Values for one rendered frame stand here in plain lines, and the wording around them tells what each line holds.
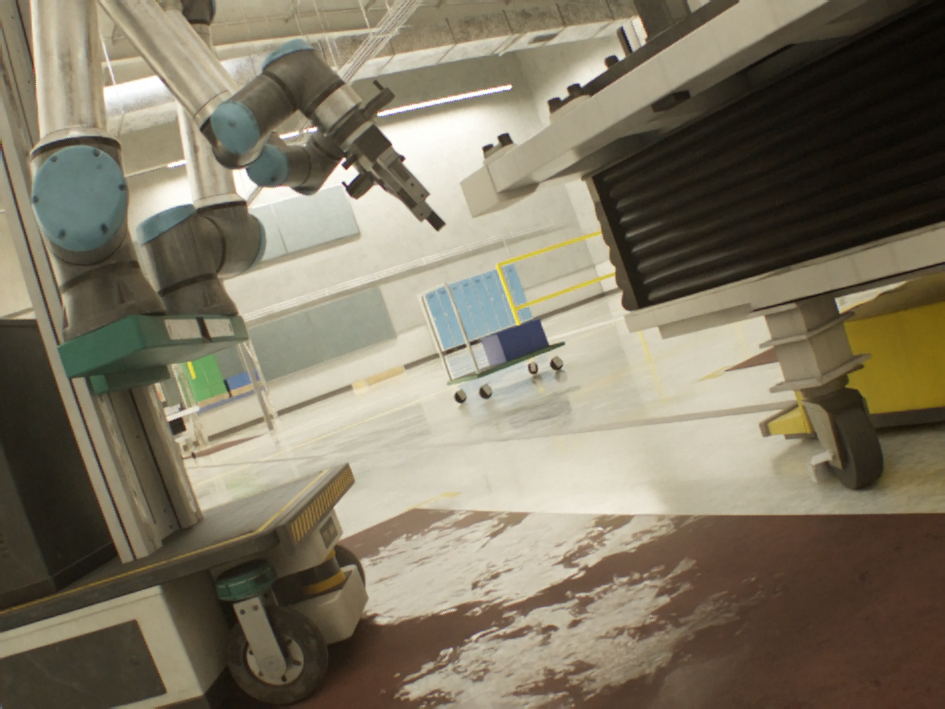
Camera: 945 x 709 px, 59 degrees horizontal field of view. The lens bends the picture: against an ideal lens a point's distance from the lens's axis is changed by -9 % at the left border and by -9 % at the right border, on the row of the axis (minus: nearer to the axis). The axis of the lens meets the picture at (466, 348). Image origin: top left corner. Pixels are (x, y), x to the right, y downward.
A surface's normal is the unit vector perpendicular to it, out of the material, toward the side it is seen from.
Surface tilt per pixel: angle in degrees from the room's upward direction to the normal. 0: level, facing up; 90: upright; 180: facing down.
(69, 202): 95
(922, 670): 0
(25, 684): 90
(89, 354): 90
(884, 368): 90
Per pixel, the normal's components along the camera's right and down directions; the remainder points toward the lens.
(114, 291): 0.34, -0.47
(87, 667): -0.04, 0.04
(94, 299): -0.04, -0.33
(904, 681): -0.33, -0.94
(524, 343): 0.40, -0.15
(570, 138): -0.83, 0.31
